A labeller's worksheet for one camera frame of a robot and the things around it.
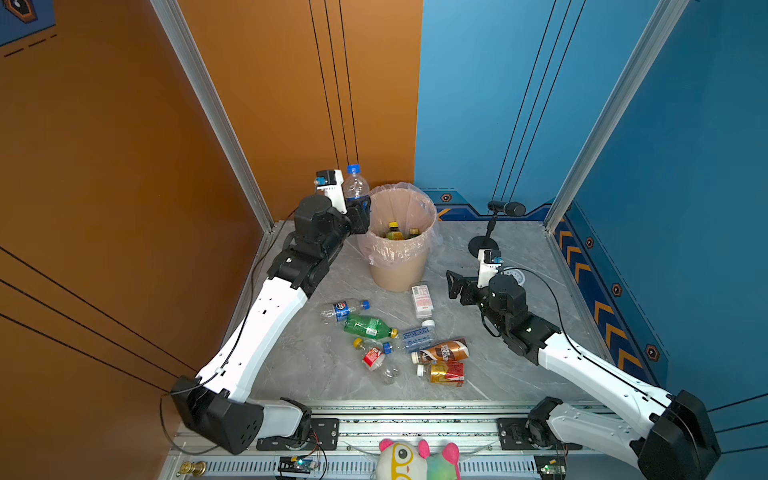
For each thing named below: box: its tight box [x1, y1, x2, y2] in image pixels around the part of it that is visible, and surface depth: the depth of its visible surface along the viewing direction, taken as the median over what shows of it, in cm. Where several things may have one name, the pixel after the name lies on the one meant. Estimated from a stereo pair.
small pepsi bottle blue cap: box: [320, 300, 371, 322], surface depth 93 cm
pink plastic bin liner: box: [357, 182, 443, 265], surface depth 91 cm
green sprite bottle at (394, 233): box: [386, 221, 404, 241], surface depth 101 cm
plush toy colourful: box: [376, 439, 461, 480], surface depth 66 cm
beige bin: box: [358, 182, 443, 292], surface depth 93 cm
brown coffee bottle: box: [411, 338, 469, 364], surface depth 84 cm
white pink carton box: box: [411, 282, 436, 328], surface depth 96 cm
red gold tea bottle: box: [416, 360, 465, 387], surface depth 80 cm
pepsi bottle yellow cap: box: [343, 164, 370, 200], surface depth 67 cm
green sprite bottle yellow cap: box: [344, 314, 399, 340], surface depth 89 cm
